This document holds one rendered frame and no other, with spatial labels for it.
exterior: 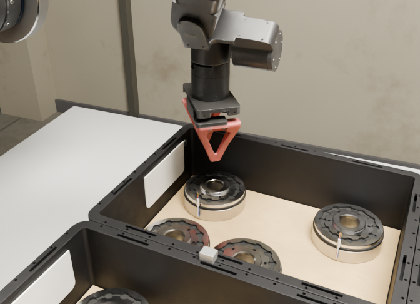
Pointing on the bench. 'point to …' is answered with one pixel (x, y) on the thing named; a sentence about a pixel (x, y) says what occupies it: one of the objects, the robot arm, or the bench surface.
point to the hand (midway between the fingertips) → (210, 146)
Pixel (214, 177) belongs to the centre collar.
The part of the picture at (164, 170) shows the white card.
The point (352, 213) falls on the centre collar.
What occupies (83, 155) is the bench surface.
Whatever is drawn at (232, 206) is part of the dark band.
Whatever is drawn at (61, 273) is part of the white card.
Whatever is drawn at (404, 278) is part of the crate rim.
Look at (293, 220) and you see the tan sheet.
